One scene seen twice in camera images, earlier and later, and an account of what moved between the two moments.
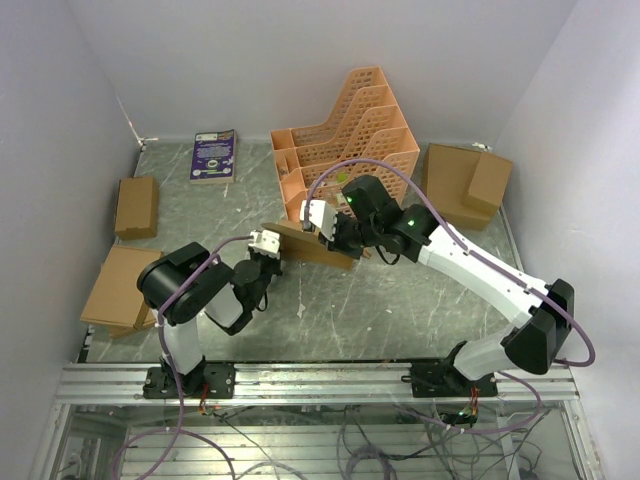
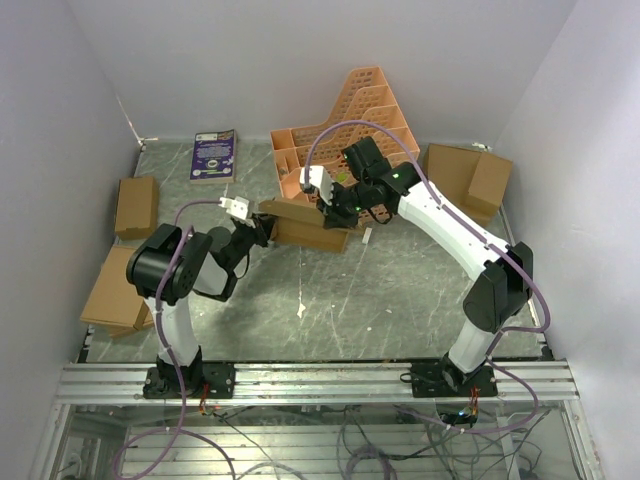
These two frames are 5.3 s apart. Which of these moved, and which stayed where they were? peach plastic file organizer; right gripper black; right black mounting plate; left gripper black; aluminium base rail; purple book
Moved: left gripper black; right gripper black
Stayed: purple book; right black mounting plate; peach plastic file organizer; aluminium base rail
